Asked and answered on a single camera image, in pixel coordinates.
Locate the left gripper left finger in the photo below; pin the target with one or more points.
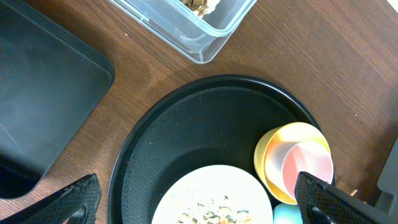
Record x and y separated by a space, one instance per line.
75 203

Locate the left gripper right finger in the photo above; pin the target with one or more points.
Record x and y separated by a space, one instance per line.
320 202

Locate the light blue cup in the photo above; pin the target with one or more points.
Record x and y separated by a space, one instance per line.
287 214

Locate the pink cup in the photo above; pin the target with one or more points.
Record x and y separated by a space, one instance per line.
285 160

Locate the white tissue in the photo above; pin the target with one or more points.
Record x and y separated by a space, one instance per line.
211 5

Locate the gold foil wrapper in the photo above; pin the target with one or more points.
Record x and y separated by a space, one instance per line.
199 7

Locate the clear plastic waste bin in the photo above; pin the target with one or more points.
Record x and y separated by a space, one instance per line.
197 38

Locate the grey plate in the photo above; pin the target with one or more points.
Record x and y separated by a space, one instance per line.
212 182

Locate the food scraps on plate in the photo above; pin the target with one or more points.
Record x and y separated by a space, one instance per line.
212 211

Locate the black rectangular tray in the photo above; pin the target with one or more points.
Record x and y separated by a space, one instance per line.
50 83

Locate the round black serving tray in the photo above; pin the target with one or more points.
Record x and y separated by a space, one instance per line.
214 120

